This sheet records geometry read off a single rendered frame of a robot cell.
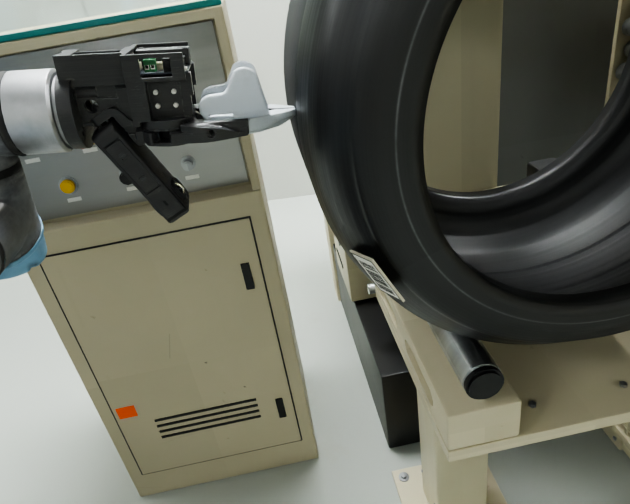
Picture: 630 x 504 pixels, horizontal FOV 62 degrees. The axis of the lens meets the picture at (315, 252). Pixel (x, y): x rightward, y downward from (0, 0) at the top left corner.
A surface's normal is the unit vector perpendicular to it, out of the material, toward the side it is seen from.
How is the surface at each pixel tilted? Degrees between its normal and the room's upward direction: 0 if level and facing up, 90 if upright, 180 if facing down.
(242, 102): 90
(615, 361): 0
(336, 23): 73
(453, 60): 90
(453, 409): 0
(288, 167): 90
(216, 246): 90
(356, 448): 0
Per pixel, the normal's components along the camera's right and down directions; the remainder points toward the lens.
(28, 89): 0.08, -0.29
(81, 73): 0.14, 0.48
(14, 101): 0.11, 0.00
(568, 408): -0.15, -0.85
